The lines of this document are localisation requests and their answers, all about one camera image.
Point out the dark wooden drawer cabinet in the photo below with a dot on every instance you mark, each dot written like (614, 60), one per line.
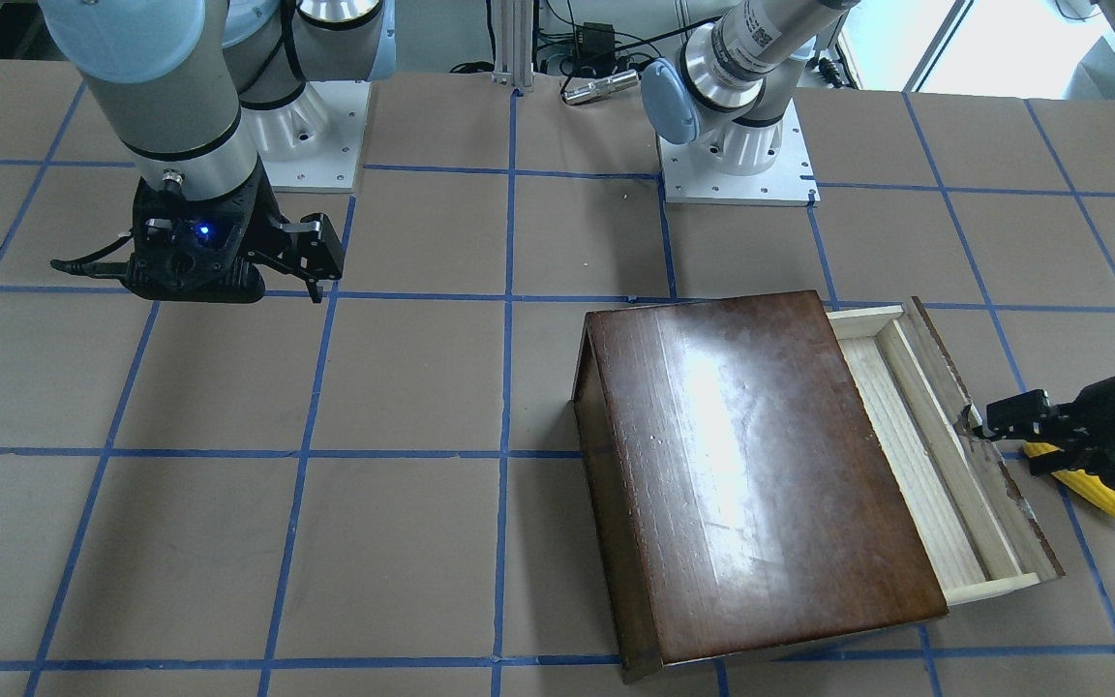
(742, 499)

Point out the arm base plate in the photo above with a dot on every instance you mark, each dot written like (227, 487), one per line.
(315, 144)
(768, 166)

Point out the wooden drawer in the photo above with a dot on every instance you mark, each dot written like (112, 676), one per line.
(979, 531)

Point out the yellow corn cob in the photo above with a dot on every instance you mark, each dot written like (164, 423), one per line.
(1090, 488)

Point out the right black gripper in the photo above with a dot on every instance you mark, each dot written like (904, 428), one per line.
(268, 235)

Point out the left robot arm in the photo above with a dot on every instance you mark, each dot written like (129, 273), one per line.
(728, 74)

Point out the silver metal cylinder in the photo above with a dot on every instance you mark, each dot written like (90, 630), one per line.
(599, 88)

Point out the aluminium frame post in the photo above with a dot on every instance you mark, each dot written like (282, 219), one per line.
(513, 44)

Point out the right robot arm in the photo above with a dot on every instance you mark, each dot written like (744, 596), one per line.
(203, 94)

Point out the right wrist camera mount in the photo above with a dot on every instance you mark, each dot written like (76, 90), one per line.
(185, 251)

